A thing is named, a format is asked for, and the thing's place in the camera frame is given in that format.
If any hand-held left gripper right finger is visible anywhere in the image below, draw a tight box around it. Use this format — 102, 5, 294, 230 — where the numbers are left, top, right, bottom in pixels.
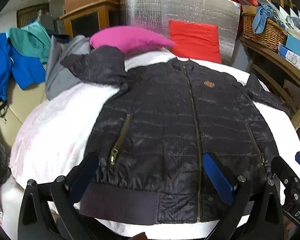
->
202, 153, 285, 240

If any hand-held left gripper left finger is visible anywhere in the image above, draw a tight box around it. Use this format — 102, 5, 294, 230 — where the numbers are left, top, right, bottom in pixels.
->
17, 151, 100, 240

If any black quilted jacket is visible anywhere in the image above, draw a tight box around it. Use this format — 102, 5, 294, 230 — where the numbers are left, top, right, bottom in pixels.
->
61, 46, 290, 224

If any white fluffy blanket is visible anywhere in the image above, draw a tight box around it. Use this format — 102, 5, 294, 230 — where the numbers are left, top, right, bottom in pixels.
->
0, 51, 300, 240

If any white printed box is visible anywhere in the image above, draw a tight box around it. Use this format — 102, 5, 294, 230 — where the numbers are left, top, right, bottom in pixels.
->
277, 45, 300, 74

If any beige couch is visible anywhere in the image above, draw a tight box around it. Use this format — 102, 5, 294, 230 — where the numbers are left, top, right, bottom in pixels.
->
0, 80, 48, 150

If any grey jacket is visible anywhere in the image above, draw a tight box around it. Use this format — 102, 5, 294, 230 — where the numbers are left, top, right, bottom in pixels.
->
45, 34, 95, 100

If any wooden shelf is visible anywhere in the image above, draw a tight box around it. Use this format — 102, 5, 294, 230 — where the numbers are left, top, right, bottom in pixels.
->
240, 35, 300, 130

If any blue box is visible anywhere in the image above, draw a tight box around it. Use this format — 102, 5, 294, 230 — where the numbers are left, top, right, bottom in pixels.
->
285, 34, 300, 65

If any wicker basket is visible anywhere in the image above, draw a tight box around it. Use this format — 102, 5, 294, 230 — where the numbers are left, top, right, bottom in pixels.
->
241, 11, 288, 53

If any red pillow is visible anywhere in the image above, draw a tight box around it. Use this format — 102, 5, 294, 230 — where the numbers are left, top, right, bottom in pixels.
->
169, 20, 222, 64

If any blue jacket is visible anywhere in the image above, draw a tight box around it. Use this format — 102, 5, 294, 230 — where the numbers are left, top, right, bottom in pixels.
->
0, 32, 47, 103

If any magenta pillow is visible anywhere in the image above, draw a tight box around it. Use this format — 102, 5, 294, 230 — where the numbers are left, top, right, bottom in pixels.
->
89, 26, 177, 55

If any teal jacket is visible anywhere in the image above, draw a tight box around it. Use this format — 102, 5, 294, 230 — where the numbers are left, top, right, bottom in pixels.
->
6, 21, 52, 64

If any light blue cloth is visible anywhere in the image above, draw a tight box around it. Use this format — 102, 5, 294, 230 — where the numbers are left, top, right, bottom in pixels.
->
254, 4, 278, 34

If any rattan panel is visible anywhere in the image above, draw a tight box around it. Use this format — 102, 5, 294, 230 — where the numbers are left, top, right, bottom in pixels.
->
16, 4, 50, 28

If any silver insulation mat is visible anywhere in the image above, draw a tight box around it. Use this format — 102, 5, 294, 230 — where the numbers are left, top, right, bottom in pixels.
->
120, 0, 242, 63

